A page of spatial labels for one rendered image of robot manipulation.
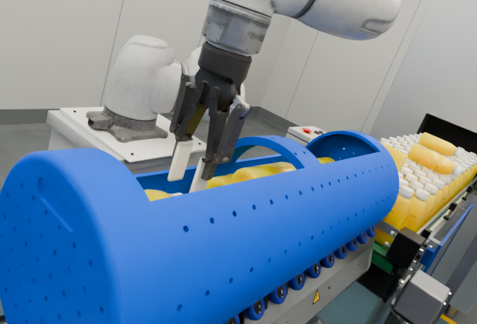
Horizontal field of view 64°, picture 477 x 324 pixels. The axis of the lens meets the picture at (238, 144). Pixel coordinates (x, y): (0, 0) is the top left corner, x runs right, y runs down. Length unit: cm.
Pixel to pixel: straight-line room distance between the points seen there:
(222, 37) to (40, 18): 297
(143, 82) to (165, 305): 75
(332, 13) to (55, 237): 45
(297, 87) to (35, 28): 377
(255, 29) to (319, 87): 527
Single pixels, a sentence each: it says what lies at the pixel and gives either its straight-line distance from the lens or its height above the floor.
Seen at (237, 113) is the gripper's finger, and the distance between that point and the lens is 54.
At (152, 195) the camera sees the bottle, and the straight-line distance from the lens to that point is 60.
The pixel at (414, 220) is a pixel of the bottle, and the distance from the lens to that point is 137.
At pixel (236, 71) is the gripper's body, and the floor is 135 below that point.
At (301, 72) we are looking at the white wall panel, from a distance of 592.
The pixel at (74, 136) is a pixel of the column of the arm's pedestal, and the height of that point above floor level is 98.
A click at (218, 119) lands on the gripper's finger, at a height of 128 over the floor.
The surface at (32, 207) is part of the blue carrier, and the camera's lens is 50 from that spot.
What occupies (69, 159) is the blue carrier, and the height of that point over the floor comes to 123.
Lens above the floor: 143
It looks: 18 degrees down
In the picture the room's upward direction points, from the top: 19 degrees clockwise
